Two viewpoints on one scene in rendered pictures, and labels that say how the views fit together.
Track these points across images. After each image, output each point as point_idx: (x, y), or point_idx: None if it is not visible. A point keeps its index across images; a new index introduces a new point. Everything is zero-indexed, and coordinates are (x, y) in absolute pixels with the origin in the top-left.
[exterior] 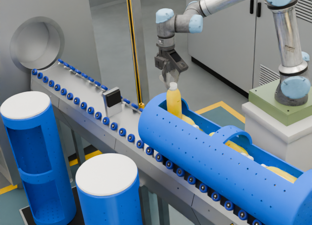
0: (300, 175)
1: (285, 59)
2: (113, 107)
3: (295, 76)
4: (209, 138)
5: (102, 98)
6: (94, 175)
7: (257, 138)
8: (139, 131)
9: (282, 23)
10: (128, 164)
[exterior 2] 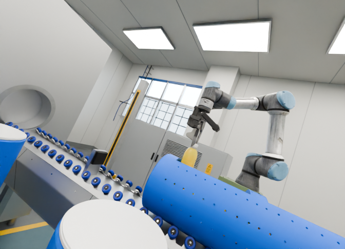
0: None
1: (276, 148)
2: (93, 167)
3: (283, 161)
4: (250, 195)
5: (76, 161)
6: (99, 229)
7: None
8: (148, 183)
9: (282, 122)
10: (146, 220)
